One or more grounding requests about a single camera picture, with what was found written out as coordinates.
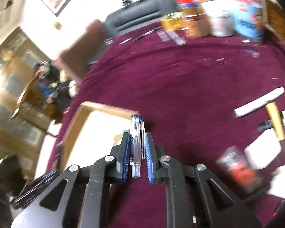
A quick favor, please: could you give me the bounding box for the clear packet red candle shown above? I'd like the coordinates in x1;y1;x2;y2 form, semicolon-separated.
216;146;263;194

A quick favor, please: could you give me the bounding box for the clear blue pen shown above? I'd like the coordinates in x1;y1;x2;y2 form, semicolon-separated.
130;115;145;178

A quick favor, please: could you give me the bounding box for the white charger plug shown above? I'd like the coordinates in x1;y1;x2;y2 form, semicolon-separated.
244;128;282;170

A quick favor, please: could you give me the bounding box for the yellow black mechanical pencil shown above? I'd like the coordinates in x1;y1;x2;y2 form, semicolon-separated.
265;102;285;141

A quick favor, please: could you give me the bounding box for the cardboard tray box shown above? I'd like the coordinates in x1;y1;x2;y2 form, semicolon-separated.
60;101;139;171

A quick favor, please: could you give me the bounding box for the maroon tablecloth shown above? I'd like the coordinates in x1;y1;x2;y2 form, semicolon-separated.
57;26;285;199

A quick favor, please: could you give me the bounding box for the black lipstick tube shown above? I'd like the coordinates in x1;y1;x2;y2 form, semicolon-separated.
257;120;273;133

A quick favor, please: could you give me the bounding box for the seated person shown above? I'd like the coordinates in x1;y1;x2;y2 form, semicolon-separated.
33;61;71;112

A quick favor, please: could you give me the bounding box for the wooden chair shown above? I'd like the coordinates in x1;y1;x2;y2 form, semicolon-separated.
10;77;63;130

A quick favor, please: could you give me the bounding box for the white marker pen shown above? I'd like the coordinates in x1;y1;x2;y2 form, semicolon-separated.
234;87;285;118

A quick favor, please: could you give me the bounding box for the brown armchair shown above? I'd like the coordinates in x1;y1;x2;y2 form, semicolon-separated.
53;20;104;85

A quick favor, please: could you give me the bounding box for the wooden wardrobe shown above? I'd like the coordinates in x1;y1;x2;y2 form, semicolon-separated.
0;27;53;179

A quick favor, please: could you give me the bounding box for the small blue clear cap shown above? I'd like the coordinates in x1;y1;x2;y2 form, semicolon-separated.
246;50;260;57

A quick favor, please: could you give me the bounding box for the black pen far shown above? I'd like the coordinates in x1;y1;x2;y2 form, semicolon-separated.
131;27;162;42

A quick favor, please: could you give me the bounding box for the brown tin can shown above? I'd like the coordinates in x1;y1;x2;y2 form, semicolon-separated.
177;0;210;39

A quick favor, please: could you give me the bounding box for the yellow tape roll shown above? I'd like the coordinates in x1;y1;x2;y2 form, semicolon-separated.
161;12;183;31

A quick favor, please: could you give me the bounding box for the blue label plastic jar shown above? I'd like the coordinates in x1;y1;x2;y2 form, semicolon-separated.
231;0;264;45

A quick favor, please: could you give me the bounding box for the white plastic tub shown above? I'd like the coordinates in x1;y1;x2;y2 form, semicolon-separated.
201;0;235;37

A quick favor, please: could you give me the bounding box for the black leather sofa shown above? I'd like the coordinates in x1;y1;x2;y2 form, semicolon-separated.
104;0;177;38

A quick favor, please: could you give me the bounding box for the wooden brick pattern cabinet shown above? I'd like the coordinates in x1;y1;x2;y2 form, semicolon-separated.
256;0;285;53

